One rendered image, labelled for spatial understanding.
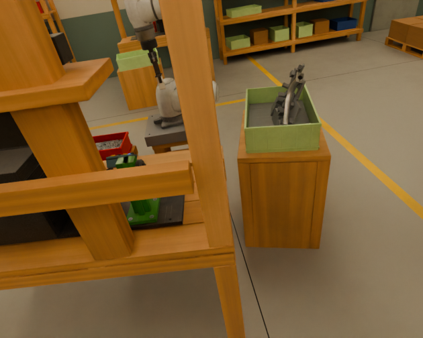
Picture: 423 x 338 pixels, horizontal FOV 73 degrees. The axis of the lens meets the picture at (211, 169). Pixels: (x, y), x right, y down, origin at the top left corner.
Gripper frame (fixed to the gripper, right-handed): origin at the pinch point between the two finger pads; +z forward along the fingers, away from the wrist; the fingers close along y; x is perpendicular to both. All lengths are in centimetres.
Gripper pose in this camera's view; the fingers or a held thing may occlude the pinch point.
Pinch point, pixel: (160, 82)
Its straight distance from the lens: 152.4
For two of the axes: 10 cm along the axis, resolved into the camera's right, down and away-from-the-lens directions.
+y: -2.3, -5.1, 8.3
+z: 2.0, 8.1, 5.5
